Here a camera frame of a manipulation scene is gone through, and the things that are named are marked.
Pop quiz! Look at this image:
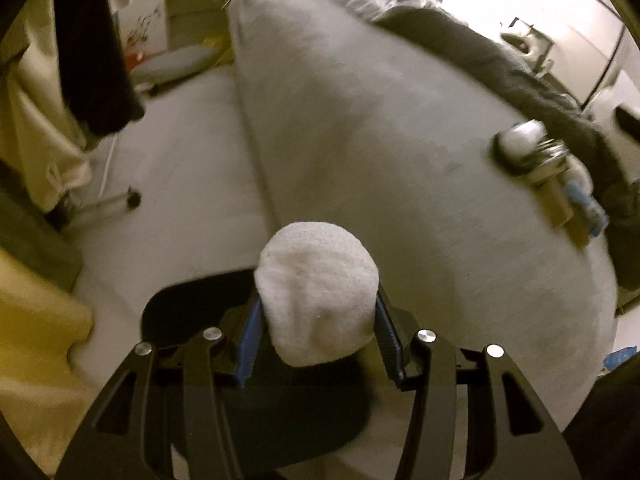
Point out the white sock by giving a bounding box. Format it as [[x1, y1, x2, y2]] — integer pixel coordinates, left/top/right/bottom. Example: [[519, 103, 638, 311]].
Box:
[[254, 222, 380, 367]]

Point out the black trash bin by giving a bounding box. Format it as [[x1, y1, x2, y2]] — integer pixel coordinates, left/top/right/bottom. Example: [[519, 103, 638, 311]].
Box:
[[141, 269, 372, 474]]

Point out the yellow cloth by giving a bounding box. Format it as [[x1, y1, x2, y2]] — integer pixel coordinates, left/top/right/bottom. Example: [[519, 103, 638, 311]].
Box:
[[1, 252, 96, 477]]

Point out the blue paper on floor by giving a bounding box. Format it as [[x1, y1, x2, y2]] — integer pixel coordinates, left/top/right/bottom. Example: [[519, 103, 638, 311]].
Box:
[[603, 346, 638, 373]]

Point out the white clothes rack base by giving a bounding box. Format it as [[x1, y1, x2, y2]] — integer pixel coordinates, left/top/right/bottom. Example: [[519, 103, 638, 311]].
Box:
[[70, 136, 142, 214]]

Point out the dark grey fleece blanket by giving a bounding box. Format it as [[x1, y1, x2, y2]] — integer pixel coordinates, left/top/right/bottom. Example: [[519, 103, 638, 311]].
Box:
[[375, 6, 639, 290]]

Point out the clear plastic bubble bag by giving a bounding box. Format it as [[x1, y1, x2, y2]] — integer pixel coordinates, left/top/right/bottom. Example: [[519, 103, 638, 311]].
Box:
[[496, 120, 547, 162]]

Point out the beige hanging coat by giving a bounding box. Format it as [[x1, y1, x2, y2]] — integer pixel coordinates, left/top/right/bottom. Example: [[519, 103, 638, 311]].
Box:
[[1, 0, 92, 212]]

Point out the black hanging garment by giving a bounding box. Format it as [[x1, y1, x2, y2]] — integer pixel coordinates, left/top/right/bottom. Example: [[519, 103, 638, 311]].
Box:
[[53, 0, 144, 138]]

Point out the grey bed mattress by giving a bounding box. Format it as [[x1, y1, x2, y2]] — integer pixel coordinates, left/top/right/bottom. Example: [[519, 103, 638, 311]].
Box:
[[228, 0, 617, 426]]

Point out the grey padded stool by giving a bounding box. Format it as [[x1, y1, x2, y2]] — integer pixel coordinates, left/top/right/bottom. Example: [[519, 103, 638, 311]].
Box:
[[130, 44, 221, 86]]

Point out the white cat bed pod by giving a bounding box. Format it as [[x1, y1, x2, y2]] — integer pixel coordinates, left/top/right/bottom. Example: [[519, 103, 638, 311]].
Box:
[[500, 27, 540, 56]]

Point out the white dressing table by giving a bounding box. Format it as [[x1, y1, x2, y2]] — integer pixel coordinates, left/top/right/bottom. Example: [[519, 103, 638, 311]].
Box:
[[117, 0, 241, 61]]

